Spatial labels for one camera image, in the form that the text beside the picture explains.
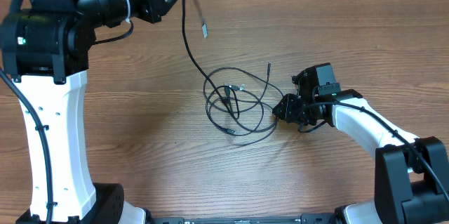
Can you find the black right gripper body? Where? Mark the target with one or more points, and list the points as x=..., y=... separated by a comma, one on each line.
x=295, y=110

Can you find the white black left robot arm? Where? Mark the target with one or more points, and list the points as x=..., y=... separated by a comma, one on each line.
x=44, y=46

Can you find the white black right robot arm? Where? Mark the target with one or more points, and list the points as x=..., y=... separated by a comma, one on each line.
x=411, y=173

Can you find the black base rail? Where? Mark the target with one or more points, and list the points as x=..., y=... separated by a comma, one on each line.
x=306, y=218

